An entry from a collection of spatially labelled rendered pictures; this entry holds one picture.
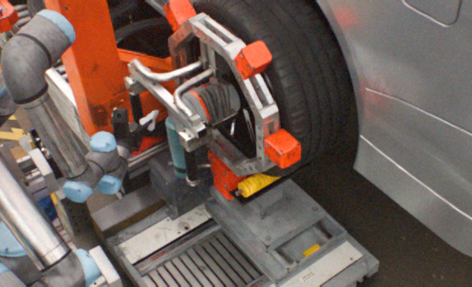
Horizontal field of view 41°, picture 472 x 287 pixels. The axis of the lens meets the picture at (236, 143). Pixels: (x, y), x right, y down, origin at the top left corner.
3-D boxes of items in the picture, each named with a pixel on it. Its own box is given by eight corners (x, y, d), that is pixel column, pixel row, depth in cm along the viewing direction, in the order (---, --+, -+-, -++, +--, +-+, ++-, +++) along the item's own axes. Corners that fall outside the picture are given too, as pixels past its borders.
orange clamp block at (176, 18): (199, 18, 207) (186, -7, 206) (178, 26, 204) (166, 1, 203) (192, 24, 213) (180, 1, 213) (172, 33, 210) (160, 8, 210)
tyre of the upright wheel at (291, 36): (359, 20, 178) (226, -53, 220) (295, 52, 169) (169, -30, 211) (349, 181, 222) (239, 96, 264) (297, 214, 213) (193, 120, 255)
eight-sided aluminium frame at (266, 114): (280, 195, 214) (279, 67, 176) (265, 204, 211) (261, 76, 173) (194, 115, 247) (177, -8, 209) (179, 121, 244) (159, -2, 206)
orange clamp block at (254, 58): (264, 70, 187) (274, 58, 179) (242, 81, 184) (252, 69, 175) (251, 51, 187) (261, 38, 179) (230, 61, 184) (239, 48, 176)
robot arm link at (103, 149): (100, 157, 176) (108, 184, 184) (119, 131, 184) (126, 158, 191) (76, 152, 178) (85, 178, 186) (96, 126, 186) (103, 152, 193)
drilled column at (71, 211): (94, 225, 283) (72, 160, 254) (74, 236, 279) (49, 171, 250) (84, 212, 289) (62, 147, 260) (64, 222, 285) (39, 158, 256)
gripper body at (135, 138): (122, 137, 212) (112, 162, 204) (118, 118, 206) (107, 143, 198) (144, 139, 211) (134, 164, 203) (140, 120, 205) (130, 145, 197)
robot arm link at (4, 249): (61, 262, 157) (46, 228, 147) (15, 298, 150) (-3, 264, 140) (33, 238, 163) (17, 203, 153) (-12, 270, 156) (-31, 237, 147)
